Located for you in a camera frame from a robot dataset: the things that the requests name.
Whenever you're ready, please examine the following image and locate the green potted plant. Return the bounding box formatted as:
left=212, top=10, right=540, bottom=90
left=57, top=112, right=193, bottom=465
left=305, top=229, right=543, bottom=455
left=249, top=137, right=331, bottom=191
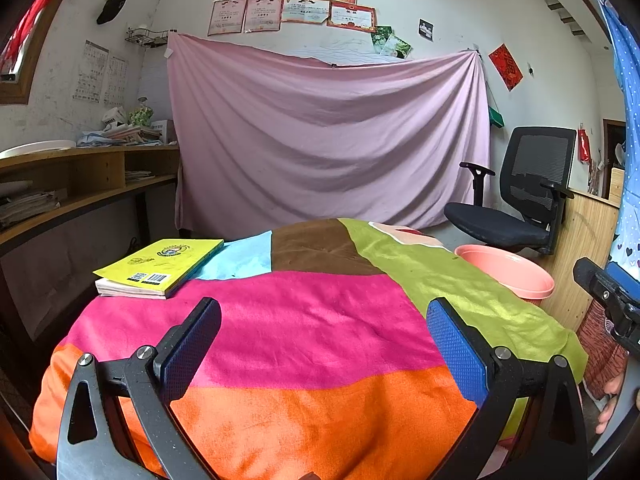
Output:
left=128, top=97, right=153, bottom=129

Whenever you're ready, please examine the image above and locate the colourful patchwork blanket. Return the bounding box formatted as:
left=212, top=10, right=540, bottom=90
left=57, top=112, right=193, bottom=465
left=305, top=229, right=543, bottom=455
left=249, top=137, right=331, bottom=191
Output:
left=28, top=217, right=589, bottom=480

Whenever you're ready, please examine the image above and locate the white cardboard box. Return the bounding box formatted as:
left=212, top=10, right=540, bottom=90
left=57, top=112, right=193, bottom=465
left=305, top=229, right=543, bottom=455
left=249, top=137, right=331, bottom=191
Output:
left=150, top=119, right=177, bottom=144

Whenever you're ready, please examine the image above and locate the curved wooden panel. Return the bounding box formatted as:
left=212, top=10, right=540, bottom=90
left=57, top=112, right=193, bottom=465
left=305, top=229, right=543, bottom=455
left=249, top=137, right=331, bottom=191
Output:
left=540, top=187, right=622, bottom=332

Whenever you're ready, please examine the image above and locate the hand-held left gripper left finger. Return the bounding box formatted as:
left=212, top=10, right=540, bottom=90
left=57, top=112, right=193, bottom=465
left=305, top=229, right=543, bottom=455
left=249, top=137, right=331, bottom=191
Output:
left=56, top=297, right=223, bottom=480

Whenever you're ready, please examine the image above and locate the printed wall chart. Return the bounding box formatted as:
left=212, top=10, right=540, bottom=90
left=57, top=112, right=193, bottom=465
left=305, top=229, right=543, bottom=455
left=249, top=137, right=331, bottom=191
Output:
left=72, top=39, right=110, bottom=104
left=102, top=54, right=129, bottom=107

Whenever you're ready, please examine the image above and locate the wooden window frame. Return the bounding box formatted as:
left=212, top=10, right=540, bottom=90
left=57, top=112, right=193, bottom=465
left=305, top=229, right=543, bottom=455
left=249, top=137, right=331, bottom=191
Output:
left=0, top=0, right=87, bottom=107

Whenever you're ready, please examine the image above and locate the black office chair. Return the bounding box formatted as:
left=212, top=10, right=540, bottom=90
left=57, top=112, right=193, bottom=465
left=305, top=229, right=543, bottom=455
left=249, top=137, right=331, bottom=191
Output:
left=443, top=126, right=579, bottom=257

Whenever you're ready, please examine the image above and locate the printed brown cloth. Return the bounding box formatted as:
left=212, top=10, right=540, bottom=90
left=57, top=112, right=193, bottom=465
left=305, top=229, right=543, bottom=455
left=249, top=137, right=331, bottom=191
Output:
left=575, top=299, right=632, bottom=402

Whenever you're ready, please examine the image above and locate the dark wooden frame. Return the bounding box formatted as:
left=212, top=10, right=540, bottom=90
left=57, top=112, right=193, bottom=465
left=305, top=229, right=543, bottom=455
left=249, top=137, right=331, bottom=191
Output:
left=602, top=118, right=627, bottom=199

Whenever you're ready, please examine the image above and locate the pink hanging cloth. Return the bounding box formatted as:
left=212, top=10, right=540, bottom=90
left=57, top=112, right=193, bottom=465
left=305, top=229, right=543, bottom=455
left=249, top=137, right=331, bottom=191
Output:
left=166, top=32, right=494, bottom=239

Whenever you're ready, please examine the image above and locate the red paper poster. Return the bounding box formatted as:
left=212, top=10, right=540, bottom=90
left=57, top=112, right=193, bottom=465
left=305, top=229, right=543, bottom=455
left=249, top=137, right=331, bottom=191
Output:
left=488, top=43, right=524, bottom=92

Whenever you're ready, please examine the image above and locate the red window cloth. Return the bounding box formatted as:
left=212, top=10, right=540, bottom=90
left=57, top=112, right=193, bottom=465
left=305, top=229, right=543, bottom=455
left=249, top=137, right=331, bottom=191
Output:
left=0, top=0, right=67, bottom=63

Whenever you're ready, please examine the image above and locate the person's right hand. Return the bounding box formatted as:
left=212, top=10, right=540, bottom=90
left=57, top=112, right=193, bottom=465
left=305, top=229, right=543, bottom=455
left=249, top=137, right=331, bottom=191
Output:
left=595, top=363, right=627, bottom=436

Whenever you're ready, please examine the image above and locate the white round tray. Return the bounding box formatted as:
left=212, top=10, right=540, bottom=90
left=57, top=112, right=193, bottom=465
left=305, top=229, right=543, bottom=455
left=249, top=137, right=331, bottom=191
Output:
left=0, top=139, right=77, bottom=159

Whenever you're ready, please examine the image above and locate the pile of papers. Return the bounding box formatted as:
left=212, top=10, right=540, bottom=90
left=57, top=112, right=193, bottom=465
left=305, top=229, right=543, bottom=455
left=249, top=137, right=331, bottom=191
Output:
left=76, top=125, right=162, bottom=148

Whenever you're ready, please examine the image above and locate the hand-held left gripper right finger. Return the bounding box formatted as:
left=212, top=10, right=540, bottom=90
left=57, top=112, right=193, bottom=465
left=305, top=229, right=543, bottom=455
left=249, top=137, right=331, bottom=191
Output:
left=426, top=297, right=589, bottom=480

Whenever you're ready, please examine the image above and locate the wooden shelf desk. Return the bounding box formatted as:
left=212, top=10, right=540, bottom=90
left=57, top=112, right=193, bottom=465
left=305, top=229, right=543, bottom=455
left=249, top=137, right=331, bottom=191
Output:
left=0, top=144, right=182, bottom=346

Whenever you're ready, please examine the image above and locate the black cap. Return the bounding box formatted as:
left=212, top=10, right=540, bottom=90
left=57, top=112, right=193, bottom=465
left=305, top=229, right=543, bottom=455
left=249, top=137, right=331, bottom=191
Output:
left=96, top=0, right=127, bottom=26

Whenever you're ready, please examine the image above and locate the blue dotted cloth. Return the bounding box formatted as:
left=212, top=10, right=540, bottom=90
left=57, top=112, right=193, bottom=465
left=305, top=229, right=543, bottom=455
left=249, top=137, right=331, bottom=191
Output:
left=589, top=0, right=640, bottom=283

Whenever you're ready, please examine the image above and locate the wire wall shelf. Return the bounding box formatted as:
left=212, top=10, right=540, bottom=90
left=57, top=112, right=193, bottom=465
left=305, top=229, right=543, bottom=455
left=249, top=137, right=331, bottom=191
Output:
left=124, top=27, right=177, bottom=49

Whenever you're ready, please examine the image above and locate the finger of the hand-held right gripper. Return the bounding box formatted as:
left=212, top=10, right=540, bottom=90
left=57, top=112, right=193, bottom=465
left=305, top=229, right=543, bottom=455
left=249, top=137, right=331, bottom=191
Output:
left=572, top=257, right=629, bottom=314

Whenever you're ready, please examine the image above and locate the yellow paperback book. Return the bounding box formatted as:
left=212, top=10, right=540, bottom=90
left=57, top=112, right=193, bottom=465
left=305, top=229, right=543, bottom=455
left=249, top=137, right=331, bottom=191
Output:
left=93, top=238, right=225, bottom=297

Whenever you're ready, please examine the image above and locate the pale wooden board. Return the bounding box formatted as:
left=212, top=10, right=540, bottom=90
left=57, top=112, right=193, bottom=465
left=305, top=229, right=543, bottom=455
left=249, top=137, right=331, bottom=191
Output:
left=607, top=166, right=627, bottom=202

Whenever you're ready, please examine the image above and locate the stack of newspapers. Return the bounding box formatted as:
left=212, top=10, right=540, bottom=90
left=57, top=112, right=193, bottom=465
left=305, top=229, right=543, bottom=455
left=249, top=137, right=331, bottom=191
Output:
left=0, top=189, right=62, bottom=230

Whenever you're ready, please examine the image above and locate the salmon plastic bin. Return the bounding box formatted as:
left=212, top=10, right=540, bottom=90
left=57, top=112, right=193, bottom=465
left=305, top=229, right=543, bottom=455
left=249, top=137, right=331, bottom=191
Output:
left=454, top=243, right=556, bottom=307

